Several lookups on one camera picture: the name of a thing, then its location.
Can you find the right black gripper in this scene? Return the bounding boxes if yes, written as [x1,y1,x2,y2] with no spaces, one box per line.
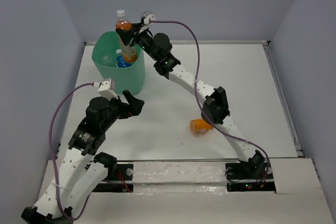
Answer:
[115,22,159,61]

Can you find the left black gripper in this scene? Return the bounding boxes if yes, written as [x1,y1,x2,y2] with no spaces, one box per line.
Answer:
[102,90,144,130]

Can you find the tall orange label bottle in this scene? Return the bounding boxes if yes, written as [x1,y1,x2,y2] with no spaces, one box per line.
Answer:
[115,9,138,64]

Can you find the blue label plastic bottle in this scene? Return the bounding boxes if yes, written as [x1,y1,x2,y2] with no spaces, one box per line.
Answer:
[115,49,132,68]

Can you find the short orange juice bottle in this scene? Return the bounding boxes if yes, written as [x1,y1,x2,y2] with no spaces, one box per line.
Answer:
[190,119,213,134]

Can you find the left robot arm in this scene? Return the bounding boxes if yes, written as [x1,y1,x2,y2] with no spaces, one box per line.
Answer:
[21,90,144,223]

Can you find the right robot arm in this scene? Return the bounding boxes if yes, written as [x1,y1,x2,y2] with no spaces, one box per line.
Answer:
[116,23,270,180]

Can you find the green plastic bin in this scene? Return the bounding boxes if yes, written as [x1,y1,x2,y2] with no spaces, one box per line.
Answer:
[91,31,145,95]

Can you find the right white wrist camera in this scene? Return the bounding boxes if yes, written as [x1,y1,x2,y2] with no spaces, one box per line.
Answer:
[140,10,155,33]

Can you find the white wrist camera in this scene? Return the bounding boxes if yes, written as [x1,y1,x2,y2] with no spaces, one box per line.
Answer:
[98,78,118,100]
[140,10,155,33]

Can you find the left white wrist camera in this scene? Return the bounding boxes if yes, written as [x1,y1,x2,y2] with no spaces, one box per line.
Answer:
[98,78,118,100]

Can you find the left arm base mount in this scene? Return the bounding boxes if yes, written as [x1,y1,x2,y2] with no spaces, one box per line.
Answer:
[93,163,134,193]

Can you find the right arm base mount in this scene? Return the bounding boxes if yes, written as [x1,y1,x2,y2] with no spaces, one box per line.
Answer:
[224,163,276,193]

